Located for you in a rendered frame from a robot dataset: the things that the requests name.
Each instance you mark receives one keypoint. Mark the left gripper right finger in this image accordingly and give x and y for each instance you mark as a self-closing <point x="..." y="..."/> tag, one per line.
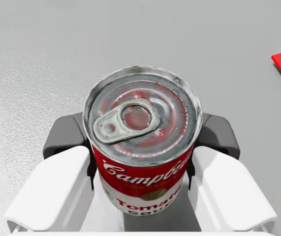
<point x="226" y="191"/>

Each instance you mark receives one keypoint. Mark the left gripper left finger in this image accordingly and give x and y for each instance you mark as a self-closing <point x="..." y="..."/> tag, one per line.
<point x="56" y="191"/>

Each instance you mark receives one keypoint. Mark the red and white can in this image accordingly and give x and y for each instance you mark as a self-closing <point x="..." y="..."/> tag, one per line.
<point x="142" y="137"/>

